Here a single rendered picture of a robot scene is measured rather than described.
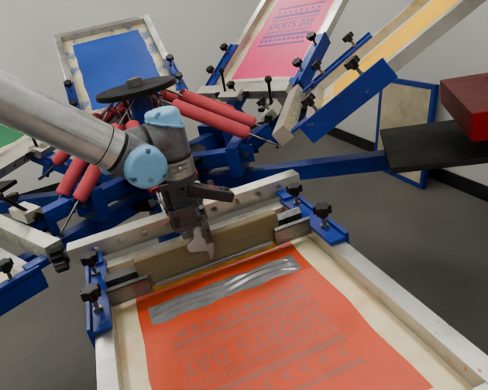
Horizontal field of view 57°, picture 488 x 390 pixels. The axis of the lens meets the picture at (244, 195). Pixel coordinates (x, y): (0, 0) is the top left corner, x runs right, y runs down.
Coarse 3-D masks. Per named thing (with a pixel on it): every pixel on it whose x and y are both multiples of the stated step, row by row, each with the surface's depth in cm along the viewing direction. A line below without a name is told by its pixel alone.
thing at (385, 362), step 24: (240, 264) 111; (264, 288) 100; (312, 288) 96; (336, 312) 88; (360, 336) 81; (384, 360) 75; (336, 384) 73; (360, 384) 72; (384, 384) 71; (408, 384) 70
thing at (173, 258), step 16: (240, 224) 107; (256, 224) 108; (272, 224) 109; (224, 240) 107; (240, 240) 108; (256, 240) 110; (272, 240) 111; (144, 256) 102; (160, 256) 103; (176, 256) 104; (192, 256) 105; (208, 256) 107; (144, 272) 103; (160, 272) 104; (176, 272) 105
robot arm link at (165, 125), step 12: (156, 108) 94; (168, 108) 92; (156, 120) 90; (168, 120) 91; (180, 120) 93; (156, 132) 91; (168, 132) 91; (180, 132) 93; (156, 144) 91; (168, 144) 92; (180, 144) 93; (168, 156) 93; (180, 156) 94
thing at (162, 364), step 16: (208, 272) 110; (176, 288) 107; (192, 288) 106; (144, 304) 104; (224, 304) 98; (144, 320) 98; (176, 320) 96; (192, 320) 95; (144, 336) 93; (160, 336) 92; (160, 352) 88; (160, 368) 84; (176, 368) 83; (160, 384) 80; (176, 384) 80
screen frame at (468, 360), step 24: (240, 216) 127; (168, 240) 122; (312, 240) 114; (120, 264) 116; (360, 264) 95; (384, 288) 86; (408, 312) 79; (432, 312) 78; (96, 336) 91; (432, 336) 73; (456, 336) 72; (96, 360) 84; (120, 360) 88; (456, 360) 69; (480, 360) 67; (120, 384) 79; (480, 384) 65
